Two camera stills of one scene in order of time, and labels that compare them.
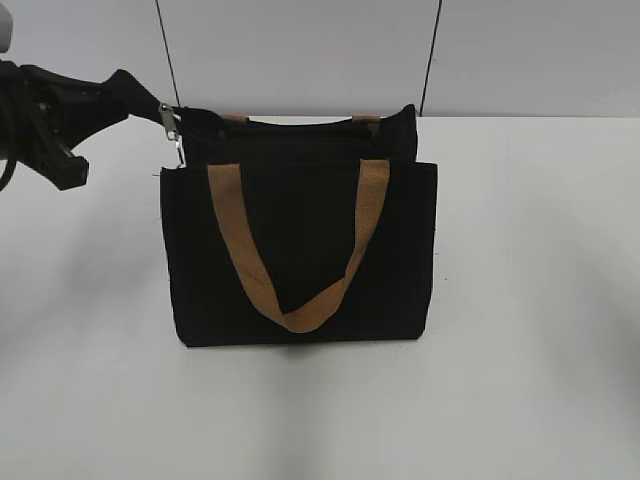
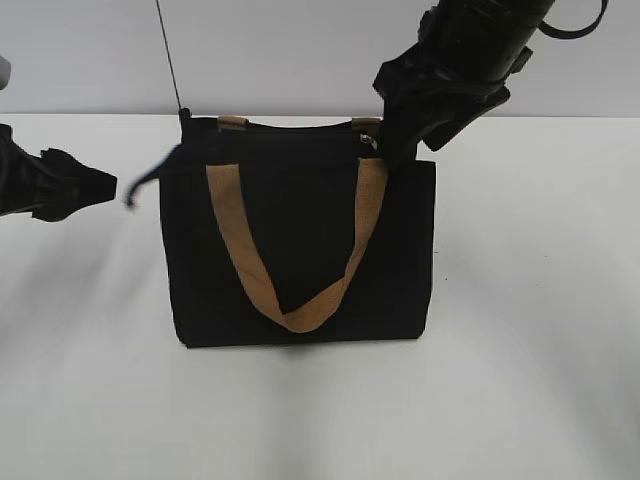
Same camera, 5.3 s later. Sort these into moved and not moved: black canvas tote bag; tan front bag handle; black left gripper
Moved: black left gripper
Not moved: tan front bag handle; black canvas tote bag
